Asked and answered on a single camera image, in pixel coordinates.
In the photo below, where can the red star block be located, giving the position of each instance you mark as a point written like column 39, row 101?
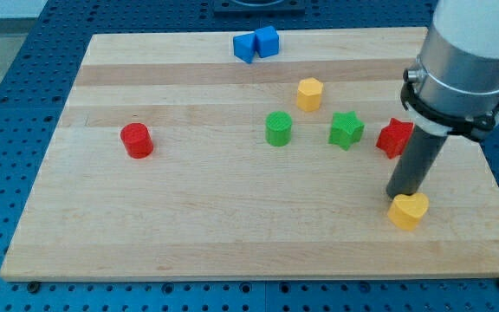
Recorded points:
column 393, row 138

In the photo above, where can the green cylinder block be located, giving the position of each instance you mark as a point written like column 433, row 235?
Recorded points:
column 278, row 126

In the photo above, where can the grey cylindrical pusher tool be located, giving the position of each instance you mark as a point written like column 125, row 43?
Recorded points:
column 416, row 160

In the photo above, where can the wooden board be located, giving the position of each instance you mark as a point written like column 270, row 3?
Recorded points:
column 214, row 200

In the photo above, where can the yellow hexagon block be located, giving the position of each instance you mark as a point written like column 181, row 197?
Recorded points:
column 309, row 94

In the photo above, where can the yellow heart block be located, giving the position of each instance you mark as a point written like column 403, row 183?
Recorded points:
column 406, row 211

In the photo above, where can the blue cube block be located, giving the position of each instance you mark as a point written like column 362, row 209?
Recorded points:
column 267, row 41

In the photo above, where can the red cylinder block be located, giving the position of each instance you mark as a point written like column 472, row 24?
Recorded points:
column 137, row 140

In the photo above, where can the blue triangle block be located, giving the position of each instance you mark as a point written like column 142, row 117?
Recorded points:
column 244, row 47

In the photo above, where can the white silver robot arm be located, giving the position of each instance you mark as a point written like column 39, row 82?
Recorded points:
column 452, row 88

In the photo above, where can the green star block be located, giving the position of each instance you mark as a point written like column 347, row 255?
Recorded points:
column 346, row 129

